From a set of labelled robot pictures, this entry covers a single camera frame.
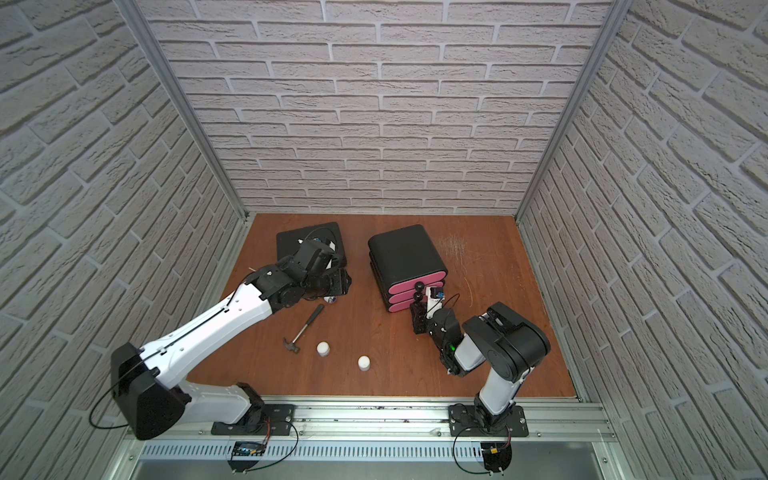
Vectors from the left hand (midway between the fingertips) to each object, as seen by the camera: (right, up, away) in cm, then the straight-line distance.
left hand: (340, 271), depth 79 cm
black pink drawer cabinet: (+17, +3, +7) cm, 18 cm away
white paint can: (-6, -23, +5) cm, 24 cm away
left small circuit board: (-22, -45, -7) cm, 51 cm away
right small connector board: (+40, -44, -9) cm, 60 cm away
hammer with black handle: (-15, -22, +6) cm, 28 cm away
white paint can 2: (+6, -26, +2) cm, 27 cm away
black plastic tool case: (-11, +12, +37) cm, 40 cm away
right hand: (+22, -12, +14) cm, 29 cm away
